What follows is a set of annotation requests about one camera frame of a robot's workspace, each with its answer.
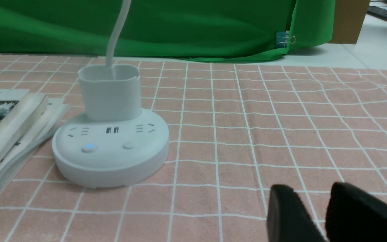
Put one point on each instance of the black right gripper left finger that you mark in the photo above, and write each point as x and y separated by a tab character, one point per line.
288	220

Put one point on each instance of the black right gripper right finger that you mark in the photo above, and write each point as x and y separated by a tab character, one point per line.
353	215

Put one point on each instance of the white round desk lamp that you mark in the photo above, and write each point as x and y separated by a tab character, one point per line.
115	142

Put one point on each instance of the pink checkered tablecloth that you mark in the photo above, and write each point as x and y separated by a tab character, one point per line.
235	130

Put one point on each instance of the blue binder clip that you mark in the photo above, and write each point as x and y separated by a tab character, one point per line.
282	39

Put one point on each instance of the brown cardboard box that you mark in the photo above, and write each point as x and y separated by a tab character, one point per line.
348	20

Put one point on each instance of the green backdrop cloth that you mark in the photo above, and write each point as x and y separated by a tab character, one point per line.
217	31

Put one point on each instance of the middle white book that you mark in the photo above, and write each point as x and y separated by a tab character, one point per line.
41	124

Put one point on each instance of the white book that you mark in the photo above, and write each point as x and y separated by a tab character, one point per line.
16	163
41	124

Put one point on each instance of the top self-driving textbook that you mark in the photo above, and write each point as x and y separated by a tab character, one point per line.
19	111

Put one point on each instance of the bottom white book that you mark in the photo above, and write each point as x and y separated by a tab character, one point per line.
16	163

